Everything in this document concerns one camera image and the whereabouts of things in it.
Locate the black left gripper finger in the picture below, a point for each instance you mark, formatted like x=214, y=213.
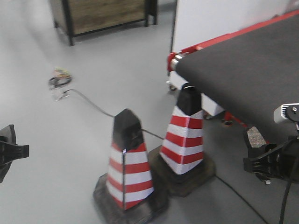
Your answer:
x=14, y=151

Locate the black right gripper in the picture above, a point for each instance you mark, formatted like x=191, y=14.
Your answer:
x=282, y=164

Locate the brake pad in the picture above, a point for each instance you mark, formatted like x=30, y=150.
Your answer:
x=253, y=137
x=7, y=141

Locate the red white traffic cone right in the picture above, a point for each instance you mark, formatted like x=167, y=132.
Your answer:
x=180, y=161

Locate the red white traffic cone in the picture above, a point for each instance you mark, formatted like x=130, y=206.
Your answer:
x=180, y=161
x=130, y=192

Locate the red white traffic cone left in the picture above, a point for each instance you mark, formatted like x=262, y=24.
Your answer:
x=130, y=192

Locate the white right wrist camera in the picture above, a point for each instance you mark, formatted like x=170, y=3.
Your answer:
x=286, y=113

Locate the wooden cabinet black frame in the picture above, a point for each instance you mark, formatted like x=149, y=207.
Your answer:
x=81, y=17

